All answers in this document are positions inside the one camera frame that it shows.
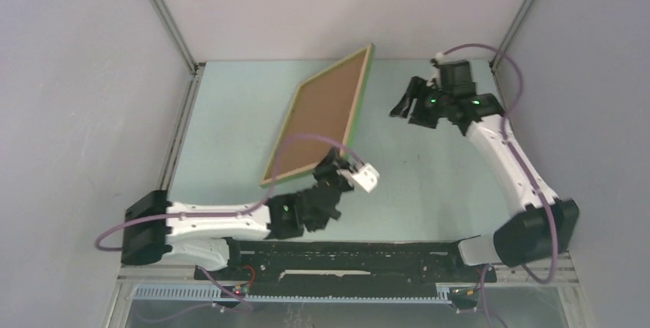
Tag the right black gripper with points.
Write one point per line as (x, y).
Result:
(414, 90)

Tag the aluminium base extrusion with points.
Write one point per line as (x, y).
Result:
(564, 276)

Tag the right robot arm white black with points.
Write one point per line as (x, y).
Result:
(541, 223)

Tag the grey cable duct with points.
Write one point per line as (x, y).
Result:
(209, 293)

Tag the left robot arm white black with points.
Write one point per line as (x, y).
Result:
(206, 236)

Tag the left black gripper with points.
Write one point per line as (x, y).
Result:
(329, 171)

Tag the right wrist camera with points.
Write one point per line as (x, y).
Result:
(436, 63)

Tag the wooden picture frame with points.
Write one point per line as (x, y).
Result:
(355, 112)

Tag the right aluminium corner post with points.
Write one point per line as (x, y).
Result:
(516, 24)

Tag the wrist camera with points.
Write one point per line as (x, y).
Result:
(436, 63)
(366, 177)

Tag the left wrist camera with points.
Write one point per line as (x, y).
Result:
(366, 177)

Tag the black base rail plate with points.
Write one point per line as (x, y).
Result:
(395, 269)

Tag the left aluminium corner post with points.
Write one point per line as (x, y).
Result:
(173, 31)

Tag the aluminium corner post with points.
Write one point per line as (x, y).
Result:
(173, 31)
(516, 24)

